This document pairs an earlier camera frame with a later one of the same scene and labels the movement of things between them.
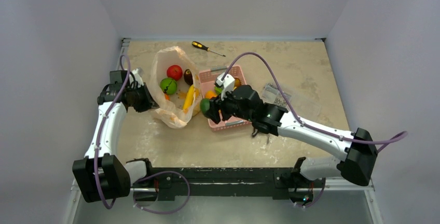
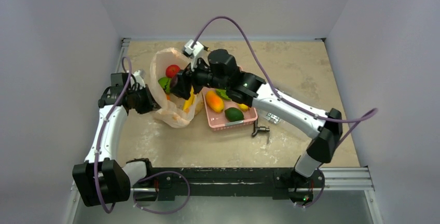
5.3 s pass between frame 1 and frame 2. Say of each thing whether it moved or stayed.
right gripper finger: moved
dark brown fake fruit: moved
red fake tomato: stayed
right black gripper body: moved
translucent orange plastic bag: stayed
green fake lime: moved
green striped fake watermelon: stayed
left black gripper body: stayed
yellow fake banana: stayed
